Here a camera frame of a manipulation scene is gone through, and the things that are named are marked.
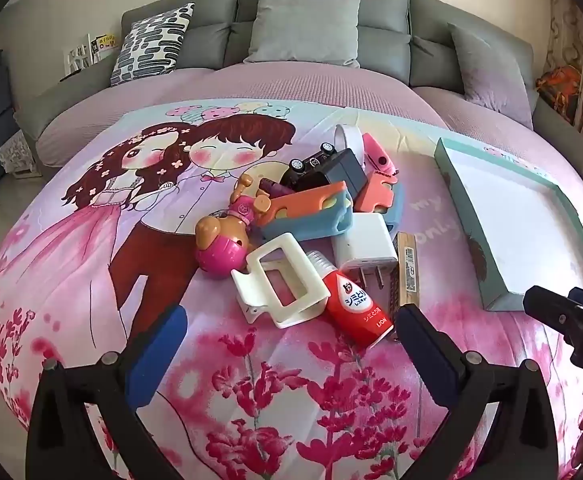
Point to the teal cardboard box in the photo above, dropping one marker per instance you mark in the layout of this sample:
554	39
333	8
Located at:
511	220

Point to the white lace covered stool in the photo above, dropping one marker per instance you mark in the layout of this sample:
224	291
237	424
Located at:
16	152

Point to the red bottle with white cap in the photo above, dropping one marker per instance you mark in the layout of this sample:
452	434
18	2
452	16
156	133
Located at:
356	305

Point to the pink sofa cover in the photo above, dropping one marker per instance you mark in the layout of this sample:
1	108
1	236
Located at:
321	85

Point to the yellow books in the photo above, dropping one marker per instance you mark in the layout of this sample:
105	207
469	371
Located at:
104	47

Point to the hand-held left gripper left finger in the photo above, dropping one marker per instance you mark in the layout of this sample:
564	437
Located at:
154	360

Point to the pink brown puppy toy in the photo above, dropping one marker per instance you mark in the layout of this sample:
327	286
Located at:
221	247

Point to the white tape roll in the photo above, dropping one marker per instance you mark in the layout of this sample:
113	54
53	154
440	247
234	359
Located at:
346	137

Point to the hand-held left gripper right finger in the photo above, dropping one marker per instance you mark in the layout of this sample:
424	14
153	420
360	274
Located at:
429	355

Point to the white small rack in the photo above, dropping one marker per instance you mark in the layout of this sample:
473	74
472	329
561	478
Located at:
77	57

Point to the grey purple pillow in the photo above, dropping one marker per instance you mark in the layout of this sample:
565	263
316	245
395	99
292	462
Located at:
491	75

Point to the blue orange plastic case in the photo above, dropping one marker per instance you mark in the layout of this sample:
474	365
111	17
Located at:
301	215

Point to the white charger plug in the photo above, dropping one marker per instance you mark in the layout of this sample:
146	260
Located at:
364	242

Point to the purple cylinder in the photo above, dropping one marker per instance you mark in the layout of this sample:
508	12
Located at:
274	189

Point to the beige patterned curtain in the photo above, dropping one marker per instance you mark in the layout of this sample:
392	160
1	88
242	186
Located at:
574	35

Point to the white plastic tube squeezer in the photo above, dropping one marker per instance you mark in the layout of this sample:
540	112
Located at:
291	255

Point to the orange blue plastic tool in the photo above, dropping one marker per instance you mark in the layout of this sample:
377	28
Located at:
376	195

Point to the black white patterned pillow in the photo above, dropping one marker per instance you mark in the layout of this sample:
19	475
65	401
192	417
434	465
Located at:
151	45

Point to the light grey pillow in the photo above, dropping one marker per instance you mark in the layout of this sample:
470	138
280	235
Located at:
304	30

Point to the black toy car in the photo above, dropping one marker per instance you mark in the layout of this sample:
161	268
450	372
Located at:
306	162

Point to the brown wooden box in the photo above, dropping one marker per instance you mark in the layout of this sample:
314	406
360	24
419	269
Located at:
406	270

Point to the grey sofa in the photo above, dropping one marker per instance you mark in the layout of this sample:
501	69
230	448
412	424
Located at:
386	10

